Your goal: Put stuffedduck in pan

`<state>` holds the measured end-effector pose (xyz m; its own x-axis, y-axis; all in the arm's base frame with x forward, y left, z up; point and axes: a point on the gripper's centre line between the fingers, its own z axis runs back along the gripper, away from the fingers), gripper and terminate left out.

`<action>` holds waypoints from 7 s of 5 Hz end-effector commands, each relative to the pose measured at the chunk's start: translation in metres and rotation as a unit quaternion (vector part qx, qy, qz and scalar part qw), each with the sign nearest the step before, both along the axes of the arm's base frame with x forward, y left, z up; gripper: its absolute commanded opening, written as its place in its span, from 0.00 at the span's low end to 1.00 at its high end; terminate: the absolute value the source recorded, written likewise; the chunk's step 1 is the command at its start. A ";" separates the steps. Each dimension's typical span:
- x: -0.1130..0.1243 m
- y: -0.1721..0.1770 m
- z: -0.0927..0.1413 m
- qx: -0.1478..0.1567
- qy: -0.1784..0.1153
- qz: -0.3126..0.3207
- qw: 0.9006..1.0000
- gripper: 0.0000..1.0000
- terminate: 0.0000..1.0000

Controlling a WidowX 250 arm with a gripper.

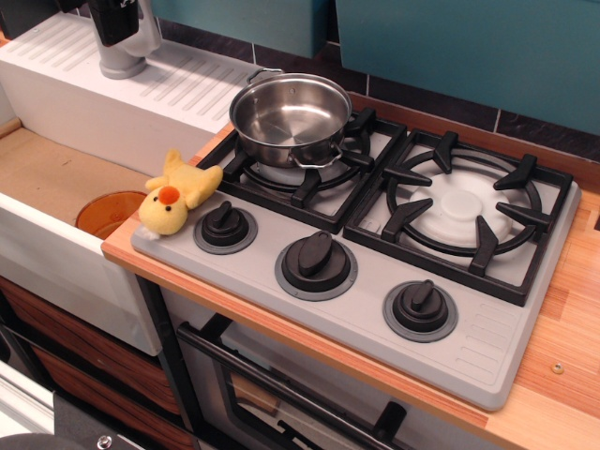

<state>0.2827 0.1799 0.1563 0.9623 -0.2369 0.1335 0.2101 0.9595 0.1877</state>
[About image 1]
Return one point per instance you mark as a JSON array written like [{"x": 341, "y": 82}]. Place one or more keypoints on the oven door with window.
[{"x": 271, "y": 423}]

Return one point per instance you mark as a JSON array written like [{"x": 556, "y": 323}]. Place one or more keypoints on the grey toy stove top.
[{"x": 477, "y": 362}]

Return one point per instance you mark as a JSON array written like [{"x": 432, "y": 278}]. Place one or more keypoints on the white burner cap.
[
  {"x": 458, "y": 200},
  {"x": 296, "y": 176}
]

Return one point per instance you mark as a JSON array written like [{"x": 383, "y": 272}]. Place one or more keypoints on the lower wooden drawer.
[{"x": 138, "y": 399}]

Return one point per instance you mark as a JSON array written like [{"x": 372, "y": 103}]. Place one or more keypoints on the yellow stuffed duck toy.
[{"x": 180, "y": 189}]

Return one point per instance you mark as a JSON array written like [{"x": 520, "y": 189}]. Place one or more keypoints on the stainless steel pan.
[{"x": 291, "y": 120}]

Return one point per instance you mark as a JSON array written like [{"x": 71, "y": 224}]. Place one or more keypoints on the middle black stove knob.
[{"x": 316, "y": 268}]

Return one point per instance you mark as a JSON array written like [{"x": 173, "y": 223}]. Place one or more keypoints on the white toy sink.
[{"x": 70, "y": 135}]

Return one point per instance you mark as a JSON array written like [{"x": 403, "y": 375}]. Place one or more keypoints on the grey toy faucet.
[{"x": 127, "y": 58}]

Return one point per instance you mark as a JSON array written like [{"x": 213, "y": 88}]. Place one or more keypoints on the white right burner cap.
[{"x": 458, "y": 200}]

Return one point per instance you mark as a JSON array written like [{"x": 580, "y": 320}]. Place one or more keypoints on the white left burner cap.
[{"x": 296, "y": 176}]

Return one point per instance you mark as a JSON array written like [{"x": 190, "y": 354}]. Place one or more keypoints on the right black stove knob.
[{"x": 420, "y": 311}]

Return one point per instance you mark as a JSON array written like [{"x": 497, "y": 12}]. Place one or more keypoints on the black burner grate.
[
  {"x": 368, "y": 142},
  {"x": 505, "y": 270}
]

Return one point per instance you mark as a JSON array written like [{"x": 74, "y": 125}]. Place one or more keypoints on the black stove knob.
[
  {"x": 420, "y": 311},
  {"x": 225, "y": 230},
  {"x": 316, "y": 268}
]

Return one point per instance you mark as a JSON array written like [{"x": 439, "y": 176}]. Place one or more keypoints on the upper wooden drawer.
[{"x": 129, "y": 366}]

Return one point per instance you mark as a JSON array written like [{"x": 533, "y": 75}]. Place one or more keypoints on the black oven door handle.
[{"x": 208, "y": 341}]

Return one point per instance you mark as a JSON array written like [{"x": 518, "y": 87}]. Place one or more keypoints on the left black burner grate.
[{"x": 368, "y": 142}]

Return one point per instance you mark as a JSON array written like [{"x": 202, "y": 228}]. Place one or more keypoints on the right black burner grate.
[{"x": 505, "y": 270}]

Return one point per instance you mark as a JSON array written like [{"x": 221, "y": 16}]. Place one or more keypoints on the left black stove knob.
[{"x": 225, "y": 230}]

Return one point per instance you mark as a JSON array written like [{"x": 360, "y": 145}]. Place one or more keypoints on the wooden drawer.
[
  {"x": 138, "y": 399},
  {"x": 129, "y": 366}
]

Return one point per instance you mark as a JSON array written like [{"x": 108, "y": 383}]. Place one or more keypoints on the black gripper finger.
[{"x": 115, "y": 20}]

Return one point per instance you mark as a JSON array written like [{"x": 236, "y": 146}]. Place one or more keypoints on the orange plastic sink drain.
[{"x": 102, "y": 216}]

